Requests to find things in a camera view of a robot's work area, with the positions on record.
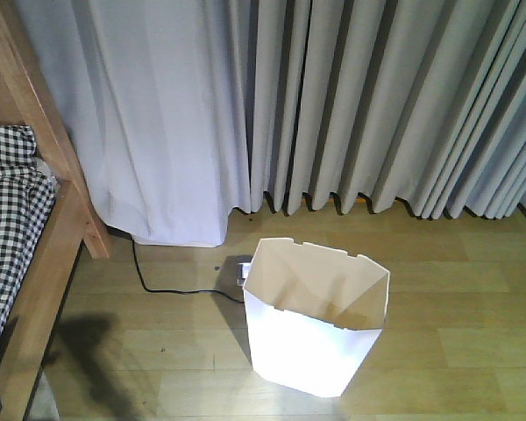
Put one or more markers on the white paper trash bin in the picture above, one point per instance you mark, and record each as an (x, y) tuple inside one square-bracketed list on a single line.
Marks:
[(313, 314)]

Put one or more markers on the wooden bed frame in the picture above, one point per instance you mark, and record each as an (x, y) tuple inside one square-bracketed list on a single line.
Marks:
[(25, 99)]

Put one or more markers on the light grey curtain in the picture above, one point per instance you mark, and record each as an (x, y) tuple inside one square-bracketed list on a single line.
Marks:
[(181, 111)]

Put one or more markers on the black white checkered bedding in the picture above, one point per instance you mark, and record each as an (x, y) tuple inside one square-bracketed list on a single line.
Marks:
[(27, 196)]

